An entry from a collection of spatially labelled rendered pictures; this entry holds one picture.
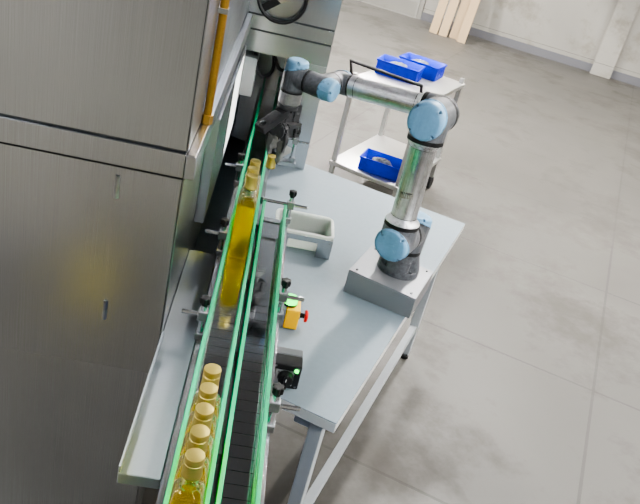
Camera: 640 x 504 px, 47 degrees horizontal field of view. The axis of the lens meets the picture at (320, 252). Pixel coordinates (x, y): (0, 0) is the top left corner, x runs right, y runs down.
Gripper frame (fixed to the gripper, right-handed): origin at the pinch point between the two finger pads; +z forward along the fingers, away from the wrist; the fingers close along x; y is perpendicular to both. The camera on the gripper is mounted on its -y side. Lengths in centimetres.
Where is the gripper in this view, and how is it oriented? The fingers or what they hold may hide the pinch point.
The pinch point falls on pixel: (272, 158)
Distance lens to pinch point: 259.4
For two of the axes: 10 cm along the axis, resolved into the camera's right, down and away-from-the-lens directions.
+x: -6.8, -5.0, 5.3
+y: 6.9, -2.1, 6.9
